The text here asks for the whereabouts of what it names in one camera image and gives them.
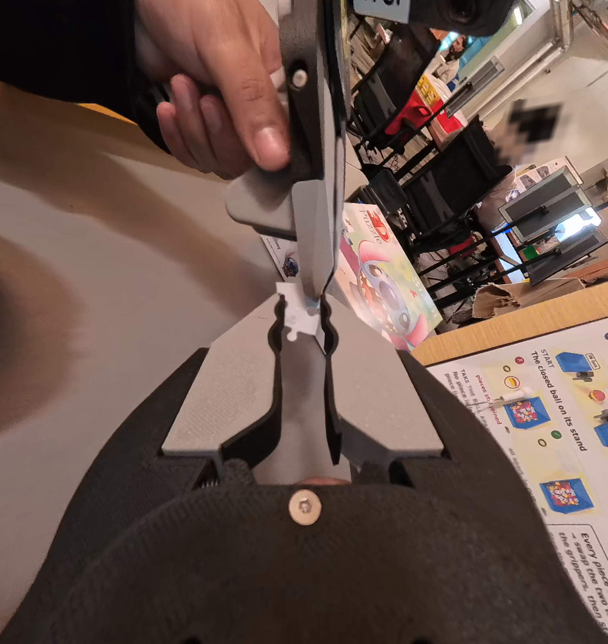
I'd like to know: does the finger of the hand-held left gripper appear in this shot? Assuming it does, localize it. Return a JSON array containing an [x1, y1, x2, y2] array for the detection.
[[291, 136, 347, 303]]

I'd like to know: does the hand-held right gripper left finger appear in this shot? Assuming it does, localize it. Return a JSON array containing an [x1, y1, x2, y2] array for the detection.
[[161, 294, 288, 469]]

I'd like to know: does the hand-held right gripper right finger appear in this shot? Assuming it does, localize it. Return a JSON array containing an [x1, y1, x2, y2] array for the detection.
[[320, 294, 445, 466]]

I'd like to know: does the white puzzle piece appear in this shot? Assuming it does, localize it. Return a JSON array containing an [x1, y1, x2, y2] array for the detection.
[[275, 282, 321, 342]]

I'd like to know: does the person's left forearm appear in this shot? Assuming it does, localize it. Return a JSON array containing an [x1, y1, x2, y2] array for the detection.
[[0, 0, 171, 154]]

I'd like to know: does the white blue puzzle box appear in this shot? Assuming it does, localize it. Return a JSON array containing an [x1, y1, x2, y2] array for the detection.
[[261, 201, 444, 352]]

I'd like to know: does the person's left hand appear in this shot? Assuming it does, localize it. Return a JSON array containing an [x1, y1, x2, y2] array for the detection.
[[134, 0, 293, 181]]

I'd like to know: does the black chair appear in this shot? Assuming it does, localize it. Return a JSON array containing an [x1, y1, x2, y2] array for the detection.
[[399, 116, 513, 247], [349, 22, 441, 152]]

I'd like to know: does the red chair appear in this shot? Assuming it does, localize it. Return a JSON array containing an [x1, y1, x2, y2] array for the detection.
[[384, 91, 466, 138]]

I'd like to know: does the brown cardboard box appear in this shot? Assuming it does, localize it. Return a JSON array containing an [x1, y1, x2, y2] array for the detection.
[[472, 277, 586, 319]]

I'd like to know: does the printed instruction sheet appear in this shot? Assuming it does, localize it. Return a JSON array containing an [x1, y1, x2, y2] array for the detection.
[[427, 312, 608, 644]]

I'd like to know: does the grey monitor on stand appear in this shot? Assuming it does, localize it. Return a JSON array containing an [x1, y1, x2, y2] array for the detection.
[[500, 168, 594, 243], [528, 226, 608, 287]]

